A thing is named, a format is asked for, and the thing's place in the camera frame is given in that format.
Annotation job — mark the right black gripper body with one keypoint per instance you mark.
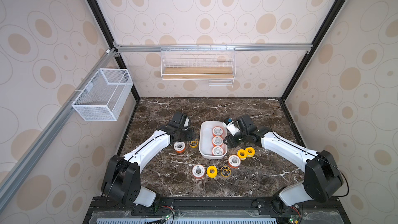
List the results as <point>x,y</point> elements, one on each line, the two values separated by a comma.
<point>231,140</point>

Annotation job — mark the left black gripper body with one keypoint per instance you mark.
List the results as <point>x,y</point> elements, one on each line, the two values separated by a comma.
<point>185,134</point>

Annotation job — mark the white plastic storage box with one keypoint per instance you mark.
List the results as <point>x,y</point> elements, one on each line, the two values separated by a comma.
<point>211,143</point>

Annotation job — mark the orange white tape roll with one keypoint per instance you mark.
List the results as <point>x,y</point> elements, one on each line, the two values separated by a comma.
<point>217,131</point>
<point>217,151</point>
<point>198,171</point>
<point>234,161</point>
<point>179,147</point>
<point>217,141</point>

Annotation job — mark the yellow black label tape roll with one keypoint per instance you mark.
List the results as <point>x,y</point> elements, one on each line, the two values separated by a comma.
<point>194,143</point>
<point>225,171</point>

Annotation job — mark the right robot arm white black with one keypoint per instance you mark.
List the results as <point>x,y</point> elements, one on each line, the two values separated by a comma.
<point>322,177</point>

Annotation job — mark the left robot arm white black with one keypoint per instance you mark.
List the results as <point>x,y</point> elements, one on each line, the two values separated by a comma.
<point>122,180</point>

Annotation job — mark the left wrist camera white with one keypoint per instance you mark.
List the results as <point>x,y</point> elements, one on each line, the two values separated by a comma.
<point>187,123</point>

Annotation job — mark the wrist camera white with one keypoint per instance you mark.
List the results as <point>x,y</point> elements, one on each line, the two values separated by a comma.
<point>230,126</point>
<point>187,123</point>

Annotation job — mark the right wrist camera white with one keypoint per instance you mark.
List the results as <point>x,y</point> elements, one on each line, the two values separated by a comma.
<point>230,126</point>

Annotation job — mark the white wire shelf wooden board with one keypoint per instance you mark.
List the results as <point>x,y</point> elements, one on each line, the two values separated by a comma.
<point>217,67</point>

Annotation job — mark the white mesh wire basket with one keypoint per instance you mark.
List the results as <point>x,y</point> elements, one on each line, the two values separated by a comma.
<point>103,98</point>

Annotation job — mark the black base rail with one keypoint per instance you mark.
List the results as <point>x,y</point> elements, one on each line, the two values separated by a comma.
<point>214,210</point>

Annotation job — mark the aluminium rail back wall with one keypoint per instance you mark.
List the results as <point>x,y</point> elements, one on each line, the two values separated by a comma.
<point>236,47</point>

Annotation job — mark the aluminium rail wall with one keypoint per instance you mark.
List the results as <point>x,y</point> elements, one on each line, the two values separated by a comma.
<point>236,47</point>
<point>30,158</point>

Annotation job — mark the aluminium rail left wall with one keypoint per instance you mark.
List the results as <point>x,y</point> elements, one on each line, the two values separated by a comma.
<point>30,158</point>

